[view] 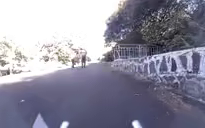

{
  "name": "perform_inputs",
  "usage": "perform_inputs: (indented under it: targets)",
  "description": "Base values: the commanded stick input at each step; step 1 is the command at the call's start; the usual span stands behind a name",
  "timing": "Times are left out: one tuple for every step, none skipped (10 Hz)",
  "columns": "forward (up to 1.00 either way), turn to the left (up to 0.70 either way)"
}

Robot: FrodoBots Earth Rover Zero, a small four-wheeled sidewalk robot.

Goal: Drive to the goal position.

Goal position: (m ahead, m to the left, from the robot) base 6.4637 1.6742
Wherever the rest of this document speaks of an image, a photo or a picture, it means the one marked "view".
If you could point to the person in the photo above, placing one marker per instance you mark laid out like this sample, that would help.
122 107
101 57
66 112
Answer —
83 57
74 58

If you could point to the white metal railing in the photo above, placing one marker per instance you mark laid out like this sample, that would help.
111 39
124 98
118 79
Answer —
130 52

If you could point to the grey asphalt road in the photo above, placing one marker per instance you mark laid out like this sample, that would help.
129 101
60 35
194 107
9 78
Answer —
90 96

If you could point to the robot's own part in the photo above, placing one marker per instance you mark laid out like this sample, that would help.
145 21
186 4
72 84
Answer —
64 124
136 124

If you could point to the row of pale trees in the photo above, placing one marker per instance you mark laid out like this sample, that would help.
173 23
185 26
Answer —
30 53

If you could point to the large dark tree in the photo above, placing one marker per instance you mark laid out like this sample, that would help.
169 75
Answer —
163 20

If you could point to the stone wall with white joints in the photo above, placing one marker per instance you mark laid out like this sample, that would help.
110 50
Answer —
176 66

